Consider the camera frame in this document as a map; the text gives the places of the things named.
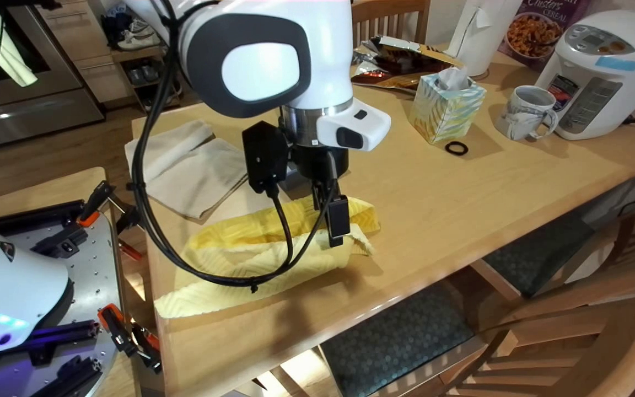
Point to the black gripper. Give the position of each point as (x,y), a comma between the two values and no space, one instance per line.
(335,164)

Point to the yellow towel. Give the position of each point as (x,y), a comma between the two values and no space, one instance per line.
(244,243)

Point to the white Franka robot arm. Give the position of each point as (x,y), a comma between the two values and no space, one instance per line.
(258,58)

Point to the beige cloth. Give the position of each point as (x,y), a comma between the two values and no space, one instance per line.
(185,169)

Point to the wooden chair with dark cushion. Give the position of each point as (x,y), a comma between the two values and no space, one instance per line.
(539,255)
(397,337)

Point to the patterned tissue box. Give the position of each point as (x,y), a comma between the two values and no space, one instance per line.
(445,107)

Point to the brown snack bag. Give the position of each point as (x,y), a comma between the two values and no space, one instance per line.
(397,63)

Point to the orange black clamp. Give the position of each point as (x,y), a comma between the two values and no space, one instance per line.
(130,251)
(130,337)
(75,223)

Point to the white mug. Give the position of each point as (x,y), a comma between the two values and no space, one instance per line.
(528,111)

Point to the wooden shoe rack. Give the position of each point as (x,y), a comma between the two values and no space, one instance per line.
(138,74)

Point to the grey robot mounting plate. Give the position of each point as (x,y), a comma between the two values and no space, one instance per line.
(89,279)

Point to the purple cereal box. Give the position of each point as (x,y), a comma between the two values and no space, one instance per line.
(546,29)

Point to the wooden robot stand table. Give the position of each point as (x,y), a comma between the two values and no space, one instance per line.
(32,195)

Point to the white electric water boiler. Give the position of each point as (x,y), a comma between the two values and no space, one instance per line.
(605,74)

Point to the stainless steel appliance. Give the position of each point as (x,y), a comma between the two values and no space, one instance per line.
(32,95)

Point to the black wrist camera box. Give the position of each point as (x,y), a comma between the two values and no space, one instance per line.
(266,158)

